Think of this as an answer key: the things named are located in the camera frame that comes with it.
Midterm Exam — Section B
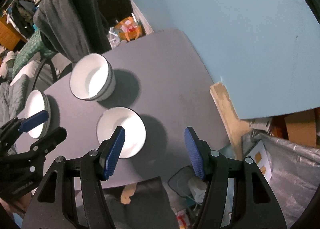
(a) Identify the stack of light blue bowls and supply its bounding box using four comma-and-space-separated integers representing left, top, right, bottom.
69, 53, 116, 101

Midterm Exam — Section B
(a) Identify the light blue bowl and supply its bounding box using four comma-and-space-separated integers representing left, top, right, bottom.
96, 107, 146, 159

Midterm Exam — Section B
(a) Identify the stack of light blue plates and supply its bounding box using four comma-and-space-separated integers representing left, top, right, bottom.
24, 89, 52, 139

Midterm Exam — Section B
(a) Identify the grey quilted comforter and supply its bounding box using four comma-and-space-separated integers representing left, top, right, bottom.
0, 74, 29, 126

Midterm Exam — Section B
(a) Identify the white bed mattress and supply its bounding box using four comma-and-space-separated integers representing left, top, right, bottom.
8, 53, 73, 92

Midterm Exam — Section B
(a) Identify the silver foil bag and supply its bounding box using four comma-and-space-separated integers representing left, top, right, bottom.
241, 132, 319, 228

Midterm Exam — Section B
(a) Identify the green checkered cloth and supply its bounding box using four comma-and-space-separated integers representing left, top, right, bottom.
12, 30, 57, 78

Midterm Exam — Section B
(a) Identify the wooden board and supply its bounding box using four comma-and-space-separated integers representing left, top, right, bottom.
210, 82, 251, 160

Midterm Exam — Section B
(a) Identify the wooden wardrobe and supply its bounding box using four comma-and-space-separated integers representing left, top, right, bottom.
0, 16, 27, 51

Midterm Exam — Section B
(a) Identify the cardboard box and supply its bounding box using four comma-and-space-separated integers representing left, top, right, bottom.
271, 108, 319, 148

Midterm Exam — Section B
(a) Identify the clothes rack with clothes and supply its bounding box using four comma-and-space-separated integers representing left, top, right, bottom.
1, 0, 54, 32

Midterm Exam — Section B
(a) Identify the black office chair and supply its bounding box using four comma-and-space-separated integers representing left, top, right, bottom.
32, 0, 113, 90

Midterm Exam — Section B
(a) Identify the dark grey fleece blanket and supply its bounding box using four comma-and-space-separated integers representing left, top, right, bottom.
32, 0, 106, 62

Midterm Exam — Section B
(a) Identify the orange bag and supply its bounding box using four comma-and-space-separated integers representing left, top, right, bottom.
114, 16, 144, 42

